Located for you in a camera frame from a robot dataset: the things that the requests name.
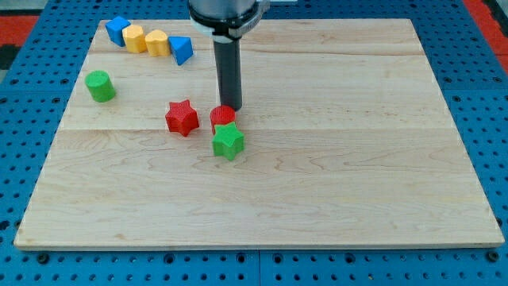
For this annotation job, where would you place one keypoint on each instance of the red star block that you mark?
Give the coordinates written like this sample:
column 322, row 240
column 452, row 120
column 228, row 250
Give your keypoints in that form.
column 182, row 117

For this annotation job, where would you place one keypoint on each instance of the blue cube block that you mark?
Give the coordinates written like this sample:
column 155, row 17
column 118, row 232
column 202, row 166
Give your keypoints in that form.
column 114, row 29

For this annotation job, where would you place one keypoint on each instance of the green cylinder block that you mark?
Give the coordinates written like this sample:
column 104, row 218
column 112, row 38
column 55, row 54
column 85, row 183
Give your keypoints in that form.
column 100, row 86

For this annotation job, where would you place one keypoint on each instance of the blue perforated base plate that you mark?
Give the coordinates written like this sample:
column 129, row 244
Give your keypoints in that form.
column 39, row 82

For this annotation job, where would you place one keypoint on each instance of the yellow heart block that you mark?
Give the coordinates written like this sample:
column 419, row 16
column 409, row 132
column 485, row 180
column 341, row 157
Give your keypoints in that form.
column 157, row 43

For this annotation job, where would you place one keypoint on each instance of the light wooden board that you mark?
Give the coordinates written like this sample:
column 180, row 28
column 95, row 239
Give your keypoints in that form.
column 348, row 144

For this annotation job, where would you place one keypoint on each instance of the yellow hexagon block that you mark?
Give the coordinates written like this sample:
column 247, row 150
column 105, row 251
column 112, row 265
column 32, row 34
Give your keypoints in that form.
column 134, row 39

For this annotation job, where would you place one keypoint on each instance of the red cylinder block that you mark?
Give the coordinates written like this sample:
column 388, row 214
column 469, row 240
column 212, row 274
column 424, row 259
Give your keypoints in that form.
column 221, row 115

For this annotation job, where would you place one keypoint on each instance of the blue triangle block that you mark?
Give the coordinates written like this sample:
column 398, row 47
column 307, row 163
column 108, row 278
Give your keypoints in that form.
column 181, row 49

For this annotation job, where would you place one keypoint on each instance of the green star block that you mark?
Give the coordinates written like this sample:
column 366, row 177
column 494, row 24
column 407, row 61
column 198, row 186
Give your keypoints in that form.
column 228, row 141

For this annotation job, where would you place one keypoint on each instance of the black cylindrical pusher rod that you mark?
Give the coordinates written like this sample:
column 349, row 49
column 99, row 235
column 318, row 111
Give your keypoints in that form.
column 228, row 66

